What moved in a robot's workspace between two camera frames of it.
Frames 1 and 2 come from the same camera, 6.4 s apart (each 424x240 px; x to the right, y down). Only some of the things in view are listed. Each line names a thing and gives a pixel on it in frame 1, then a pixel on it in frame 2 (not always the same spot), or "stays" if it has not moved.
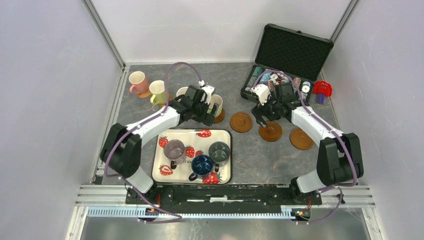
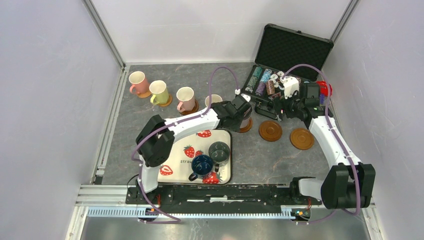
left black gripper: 206,118 -> 236,127
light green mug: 216,99 stays
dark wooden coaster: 300,140 stays
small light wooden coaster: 170,98 stays
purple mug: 174,150 -> 246,117
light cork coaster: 144,95 stays
